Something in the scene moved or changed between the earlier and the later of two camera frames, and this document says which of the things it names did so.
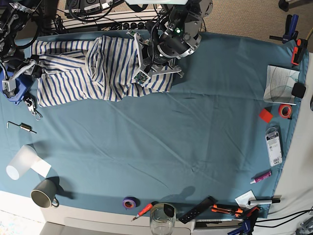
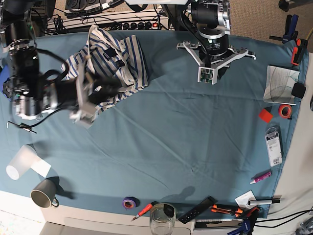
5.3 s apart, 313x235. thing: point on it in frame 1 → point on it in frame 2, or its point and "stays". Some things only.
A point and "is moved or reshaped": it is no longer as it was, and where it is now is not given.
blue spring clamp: (291, 33) stays
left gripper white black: (33, 67) → (93, 89)
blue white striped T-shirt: (102, 69) is moved or reshaped
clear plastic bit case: (274, 147) stays
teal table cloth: (215, 146) stays
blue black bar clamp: (247, 224) stays
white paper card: (242, 200) stays
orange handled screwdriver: (145, 209) stays
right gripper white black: (148, 67) → (213, 66)
